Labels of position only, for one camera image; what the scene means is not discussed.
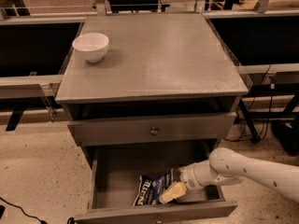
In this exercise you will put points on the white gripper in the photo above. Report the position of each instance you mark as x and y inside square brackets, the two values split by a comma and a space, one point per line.
[188, 178]

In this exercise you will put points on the blue chip bag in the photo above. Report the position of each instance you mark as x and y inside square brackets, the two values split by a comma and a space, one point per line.
[150, 190]

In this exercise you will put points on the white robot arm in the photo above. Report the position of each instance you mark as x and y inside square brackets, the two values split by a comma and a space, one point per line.
[225, 167]

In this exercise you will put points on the brass middle drawer knob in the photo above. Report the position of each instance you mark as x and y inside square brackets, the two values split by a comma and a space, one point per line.
[159, 220]

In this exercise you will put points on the brass drawer knob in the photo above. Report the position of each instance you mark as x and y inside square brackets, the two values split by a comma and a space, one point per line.
[153, 131]
[159, 220]

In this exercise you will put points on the brass top drawer knob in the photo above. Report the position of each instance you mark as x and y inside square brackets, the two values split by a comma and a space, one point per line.
[153, 131]

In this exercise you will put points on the grey open middle drawer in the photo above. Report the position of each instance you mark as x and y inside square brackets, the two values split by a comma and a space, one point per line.
[115, 181]

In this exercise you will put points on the grey top drawer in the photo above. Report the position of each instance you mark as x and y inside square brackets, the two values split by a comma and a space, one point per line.
[118, 131]

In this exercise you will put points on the grey wooden drawer cabinet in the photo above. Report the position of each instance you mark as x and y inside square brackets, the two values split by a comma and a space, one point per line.
[156, 65]

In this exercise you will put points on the white ceramic bowl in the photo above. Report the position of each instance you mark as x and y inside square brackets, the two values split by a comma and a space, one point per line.
[91, 47]

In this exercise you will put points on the grey metal rail frame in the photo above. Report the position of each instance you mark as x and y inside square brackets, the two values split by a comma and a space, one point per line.
[30, 76]

